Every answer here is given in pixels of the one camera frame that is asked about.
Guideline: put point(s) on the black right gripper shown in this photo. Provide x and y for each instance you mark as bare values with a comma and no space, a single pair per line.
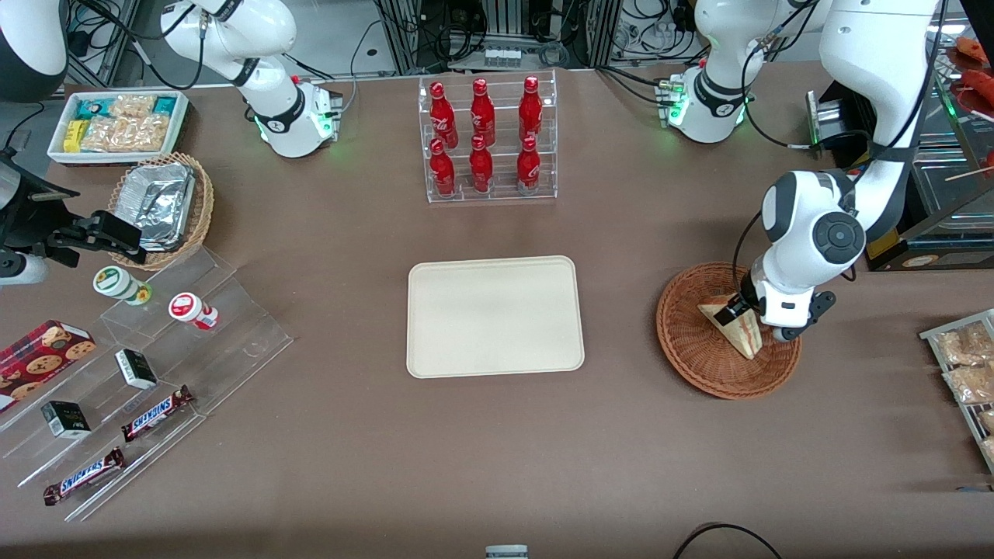
31,220

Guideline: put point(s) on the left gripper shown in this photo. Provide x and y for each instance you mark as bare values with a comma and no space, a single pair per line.
747,300

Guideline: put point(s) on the triangular sandwich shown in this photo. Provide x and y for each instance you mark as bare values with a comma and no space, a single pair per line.
742,338

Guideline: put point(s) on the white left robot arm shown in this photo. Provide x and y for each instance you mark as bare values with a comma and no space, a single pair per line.
877,93

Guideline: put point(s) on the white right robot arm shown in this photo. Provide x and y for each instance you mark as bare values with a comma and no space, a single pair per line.
272,116

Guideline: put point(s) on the brown wicker basket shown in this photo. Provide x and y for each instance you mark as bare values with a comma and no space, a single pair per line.
699,365

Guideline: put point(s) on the light wicker basket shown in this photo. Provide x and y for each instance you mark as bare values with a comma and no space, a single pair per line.
200,210

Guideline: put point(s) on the cream plastic tray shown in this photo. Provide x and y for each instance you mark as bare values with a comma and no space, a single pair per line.
497,318

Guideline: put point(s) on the tray of packaged snacks right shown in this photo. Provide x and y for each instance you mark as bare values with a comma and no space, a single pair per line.
967,415

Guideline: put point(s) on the green lid sunflower jar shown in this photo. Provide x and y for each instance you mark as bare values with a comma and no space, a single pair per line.
112,281

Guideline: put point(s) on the stacked aluminium foil trays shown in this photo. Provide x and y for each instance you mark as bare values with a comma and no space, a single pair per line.
159,202

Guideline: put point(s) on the yellow snack packet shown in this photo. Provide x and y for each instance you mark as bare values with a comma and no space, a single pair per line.
75,136

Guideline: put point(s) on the clear biscuit bag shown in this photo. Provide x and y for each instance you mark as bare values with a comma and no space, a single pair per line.
128,136
132,105

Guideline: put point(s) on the red lid jar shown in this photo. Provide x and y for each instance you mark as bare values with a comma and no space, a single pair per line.
186,307

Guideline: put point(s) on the red plaid cookie box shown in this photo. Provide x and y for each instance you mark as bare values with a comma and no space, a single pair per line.
39,357

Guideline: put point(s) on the teal snack packet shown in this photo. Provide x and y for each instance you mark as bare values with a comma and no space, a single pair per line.
165,105
93,107

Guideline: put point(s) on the small black carton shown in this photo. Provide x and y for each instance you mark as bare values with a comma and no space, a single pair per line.
136,369
66,419

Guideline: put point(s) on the white snack bin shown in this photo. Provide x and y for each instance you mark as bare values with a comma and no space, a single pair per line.
180,128

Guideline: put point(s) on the clear acrylic stepped shelf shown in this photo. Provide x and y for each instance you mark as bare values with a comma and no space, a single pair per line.
233,341

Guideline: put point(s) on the Snickers chocolate bar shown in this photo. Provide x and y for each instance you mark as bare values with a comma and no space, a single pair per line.
84,475
155,413

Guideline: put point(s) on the black control box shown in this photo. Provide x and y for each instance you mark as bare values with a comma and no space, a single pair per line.
835,116

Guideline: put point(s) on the clear pastry packet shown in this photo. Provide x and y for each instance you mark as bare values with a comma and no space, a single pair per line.
990,450
971,383
963,345
988,421

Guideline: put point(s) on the red cola bottle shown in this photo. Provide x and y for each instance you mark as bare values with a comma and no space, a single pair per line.
528,167
482,112
443,171
530,109
481,167
441,112

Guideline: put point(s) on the clear acrylic bottle rack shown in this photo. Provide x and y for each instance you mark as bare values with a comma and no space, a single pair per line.
505,190

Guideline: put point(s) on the white power strip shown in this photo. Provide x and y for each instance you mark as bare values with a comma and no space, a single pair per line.
502,58

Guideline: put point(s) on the grey metal clamp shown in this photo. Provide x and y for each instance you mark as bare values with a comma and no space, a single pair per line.
506,552

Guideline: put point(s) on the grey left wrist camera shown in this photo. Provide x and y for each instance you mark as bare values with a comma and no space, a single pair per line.
811,314

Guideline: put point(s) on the aluminium equipment frame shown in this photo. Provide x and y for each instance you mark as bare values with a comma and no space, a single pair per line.
404,35

